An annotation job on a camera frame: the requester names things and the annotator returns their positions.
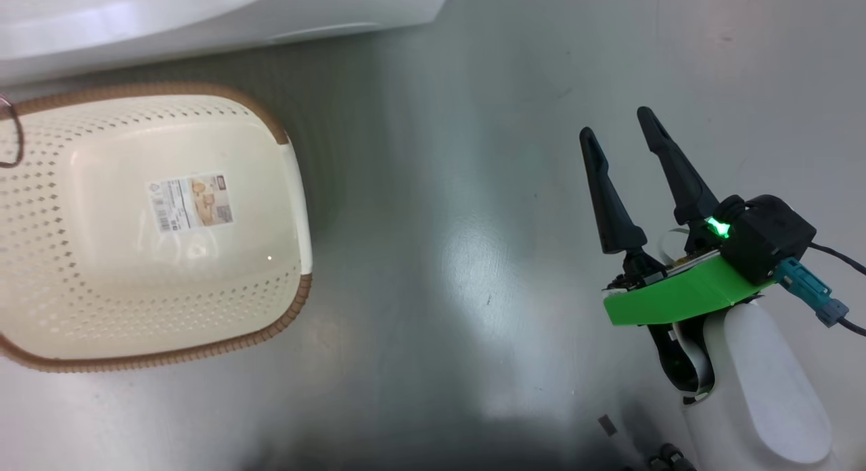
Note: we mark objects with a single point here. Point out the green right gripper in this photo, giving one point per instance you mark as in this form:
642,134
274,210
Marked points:
683,295

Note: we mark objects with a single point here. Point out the black robot base parts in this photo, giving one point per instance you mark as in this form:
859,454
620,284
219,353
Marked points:
670,459

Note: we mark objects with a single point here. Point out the paper basket label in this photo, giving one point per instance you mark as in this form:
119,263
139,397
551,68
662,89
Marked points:
191,202

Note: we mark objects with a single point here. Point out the white washing machine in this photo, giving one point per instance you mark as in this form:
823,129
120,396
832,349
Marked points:
203,17

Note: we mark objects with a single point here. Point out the cream perforated laundry basket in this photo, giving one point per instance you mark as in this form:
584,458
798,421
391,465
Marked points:
135,288

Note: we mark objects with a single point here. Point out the small grey floor scrap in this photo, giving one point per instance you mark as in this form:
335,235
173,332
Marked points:
607,425

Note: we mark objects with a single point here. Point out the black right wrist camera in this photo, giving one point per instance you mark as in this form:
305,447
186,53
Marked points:
768,237

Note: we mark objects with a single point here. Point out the teal right camera connector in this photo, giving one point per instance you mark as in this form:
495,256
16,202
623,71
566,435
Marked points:
808,292

